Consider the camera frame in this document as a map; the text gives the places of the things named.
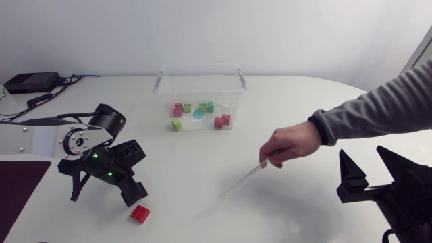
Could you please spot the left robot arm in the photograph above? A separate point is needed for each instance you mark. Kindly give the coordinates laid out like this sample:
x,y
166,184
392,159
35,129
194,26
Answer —
x,y
40,136

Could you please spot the red toy brick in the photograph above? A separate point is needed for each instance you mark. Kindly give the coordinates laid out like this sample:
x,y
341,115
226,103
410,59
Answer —
x,y
226,119
140,213
177,110
218,123

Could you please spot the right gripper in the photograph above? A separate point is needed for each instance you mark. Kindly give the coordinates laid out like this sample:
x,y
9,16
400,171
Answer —
x,y
410,202

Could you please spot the light blue toy brick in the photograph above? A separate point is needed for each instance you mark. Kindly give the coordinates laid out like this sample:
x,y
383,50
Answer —
x,y
198,114

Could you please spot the clear plastic ruler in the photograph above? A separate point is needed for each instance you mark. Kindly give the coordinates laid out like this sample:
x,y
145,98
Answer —
x,y
244,179

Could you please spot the teal toy brick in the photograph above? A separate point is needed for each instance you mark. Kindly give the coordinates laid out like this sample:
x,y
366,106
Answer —
x,y
210,106

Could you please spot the lime green toy brick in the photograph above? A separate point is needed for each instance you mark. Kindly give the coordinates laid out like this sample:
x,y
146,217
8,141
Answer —
x,y
176,125

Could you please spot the dark mat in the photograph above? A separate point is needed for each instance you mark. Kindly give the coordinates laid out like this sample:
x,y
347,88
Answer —
x,y
20,192

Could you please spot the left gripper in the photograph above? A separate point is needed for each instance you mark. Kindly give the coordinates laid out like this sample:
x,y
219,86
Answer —
x,y
108,175

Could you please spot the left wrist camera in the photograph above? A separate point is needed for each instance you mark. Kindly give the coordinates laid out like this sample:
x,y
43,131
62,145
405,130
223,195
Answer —
x,y
130,152

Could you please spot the clear plastic container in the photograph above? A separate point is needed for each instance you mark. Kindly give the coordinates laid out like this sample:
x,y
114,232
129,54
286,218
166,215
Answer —
x,y
202,87

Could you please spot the person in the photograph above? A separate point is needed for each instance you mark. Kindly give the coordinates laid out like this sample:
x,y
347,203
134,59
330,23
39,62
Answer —
x,y
371,114

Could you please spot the black power brick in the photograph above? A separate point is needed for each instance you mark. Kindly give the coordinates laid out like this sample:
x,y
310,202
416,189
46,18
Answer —
x,y
32,82

